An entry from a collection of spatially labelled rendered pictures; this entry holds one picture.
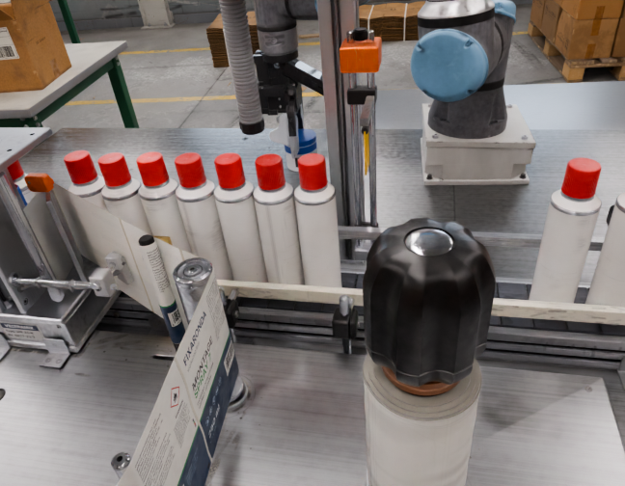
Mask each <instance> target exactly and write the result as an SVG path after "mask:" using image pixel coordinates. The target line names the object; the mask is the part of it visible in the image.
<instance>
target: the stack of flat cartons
mask: <svg viewBox="0 0 625 486"><path fill-rule="evenodd" d="M246 15H248V17H247V18H248V23H249V26H248V27H249V29H250V30H249V31H250V36H251V44H252V48H253V50H252V51H253V55H255V53H256V51H257V50H260V49H259V43H258V28H257V22H256V15H255V12H247V13H246ZM223 26H224V25H223V20H222V16H221V14H220V13H219V14H218V15H217V17H216V19H215V20H214V21H213V22H212V23H211V25H210V26H209V27H208V28H207V29H206V34H207V38H208V42H209V44H210V46H209V47H210V48H209V49H210V50H211V52H210V53H211V54H212V61H213V66H214V67H215V68H226V67H231V65H230V60H229V53H228V49H227V44H226V37H225V33H224V30H225V29H224V27H223Z"/></svg>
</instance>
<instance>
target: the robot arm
mask: <svg viewBox="0 0 625 486"><path fill-rule="evenodd" d="M254 7H255V15H256V22H257V28H258V43H259V49H260V50H257V51H256V53H255V55H254V63H255V64H256V67H257V74H258V87H259V88H258V92H259V99H260V106H261V113H262V114H268V116H273V115H278V114H279V113H283V114H281V115H280V116H278V117H277V118H276V120H277V123H278V124H279V127H278V128H276V129H274V130H272V131H271V132H270V133H269V138H270V140H271V141H272V142H274V143H278V144H282V145H286V146H290V150H291V156H292V158H296V155H297V153H298V151H299V136H298V129H301V128H304V110H303V99H302V88H301V84H303V85H305V86H307V87H308V88H310V89H312V90H314V91H316V92H318V93H319V94H321V95H323V96H324V93H323V79H322V72H320V71H318V70H317V69H315V68H313V67H310V66H309V65H307V64H305V63H303V62H301V61H299V60H298V59H296V58H298V48H297V47H298V45H299V44H298V35H297V24H296V19H297V20H314V21H318V14H317V1H316V0H254ZM515 14H516V6H515V4H514V3H513V2H511V1H507V0H426V2H425V4H424V5H423V7H422V8H421V9H420V11H419V12H418V32H419V41H418V42H417V44H416V46H415V48H414V50H413V53H412V57H411V64H410V65H411V73H412V76H413V79H414V81H415V83H416V85H417V86H418V87H419V89H420V90H421V91H423V92H424V93H425V94H426V95H427V96H429V97H431V98H433V99H434V100H433V102H432V104H431V107H430V109H429V112H428V120H427V124H428V126H429V127H430V128H431V129H432V130H434V131H435V132H437V133H440V134H442V135H446V136H449V137H453V138H459V139H484V138H490V137H494V136H497V135H499V134H501V133H503V132H504V131H505V129H506V123H507V110H506V104H505V98H504V92H503V83H504V78H505V73H506V67H507V61H508V55H509V49H510V44H511V38H512V32H513V27H514V23H515V22H516V17H515ZM261 86H263V87H261Z"/></svg>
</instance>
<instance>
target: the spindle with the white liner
mask: <svg viewBox="0 0 625 486"><path fill-rule="evenodd" d="M495 288H496V275H495V268H494V265H493V262H492V259H491V257H490V256H489V253H488V251H487V250H486V248H485V246H484V245H483V244H481V243H479V242H478V241H476V240H475V239H474V237H473V235H472V233H471V231H470V230H469V229H467V228H466V227H464V226H462V225H459V224H457V223H454V222H442V221H436V220H433V219H430V218H415V219H410V220H409V221H407V222H406V223H404V224H402V225H399V226H395V227H389V228H387V229H385V230H384V231H383V232H382V233H381V234H380V235H379V236H378V237H377V238H376V240H375V241H374V243H373V244H372V246H371V248H370V250H369V252H368V254H367V270H366V272H365V274H364V278H363V302H364V328H365V344H366V348H367V352H368V354H367V356H366V359H365V362H364V367H363V376H364V385H365V413H366V439H367V486H466V478H467V469H468V461H469V457H470V453H471V446H472V436H473V432H474V427H475V422H476V408H477V402H478V397H479V393H480V389H481V381H482V380H481V371H480V368H479V365H478V362H477V360H476V357H478V356H480V355H481V354H482V353H483V352H484V351H485V348H486V342H487V337H488V330H489V324H490V318H491V312H492V306H493V300H494V294H495Z"/></svg>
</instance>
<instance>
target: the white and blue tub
mask: <svg viewBox="0 0 625 486"><path fill-rule="evenodd" d="M298 136H299V151H298V153H297V155H296V158H292V156H291V150H290V146H286V145H285V158H286V164H287V167H288V168H289V169H290V170H292V171H294V172H299V171H298V159H299V158H300V157H301V156H303V155H305V154H308V153H317V144H316V134H315V132H314V131H312V130H310V129H304V128H301V129H298Z"/></svg>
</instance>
